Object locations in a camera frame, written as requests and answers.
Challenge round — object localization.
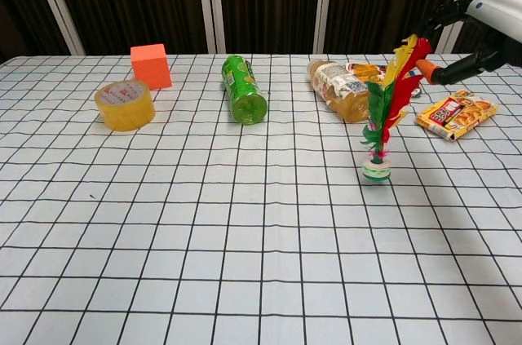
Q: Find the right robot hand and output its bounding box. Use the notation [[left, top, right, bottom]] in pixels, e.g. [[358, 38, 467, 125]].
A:
[[412, 0, 522, 86]]

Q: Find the colourful feather shuttlecock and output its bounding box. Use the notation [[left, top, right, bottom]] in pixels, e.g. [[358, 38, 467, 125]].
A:
[[360, 33, 433, 185]]

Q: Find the orange yellow snack packet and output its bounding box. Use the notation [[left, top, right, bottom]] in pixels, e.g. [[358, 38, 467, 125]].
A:
[[414, 89, 500, 142]]

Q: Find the blue yellow snack packet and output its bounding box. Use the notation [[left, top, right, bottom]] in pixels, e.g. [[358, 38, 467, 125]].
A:
[[346, 60, 423, 100]]

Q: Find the amber tea bottle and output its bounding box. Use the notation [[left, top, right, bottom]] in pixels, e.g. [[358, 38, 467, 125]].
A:
[[307, 58, 376, 124]]

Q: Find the green plastic bottle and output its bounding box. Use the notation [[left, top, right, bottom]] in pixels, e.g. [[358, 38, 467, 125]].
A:
[[221, 54, 269, 126]]

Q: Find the orange foam cube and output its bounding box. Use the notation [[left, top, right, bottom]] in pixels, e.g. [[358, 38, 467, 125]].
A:
[[130, 43, 173, 91]]

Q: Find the yellow packing tape roll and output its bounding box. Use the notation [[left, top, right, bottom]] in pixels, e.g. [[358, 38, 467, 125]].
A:
[[95, 79, 157, 132]]

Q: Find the white black grid tablecloth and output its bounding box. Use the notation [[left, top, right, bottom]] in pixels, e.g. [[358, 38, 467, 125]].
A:
[[0, 51, 522, 345]]

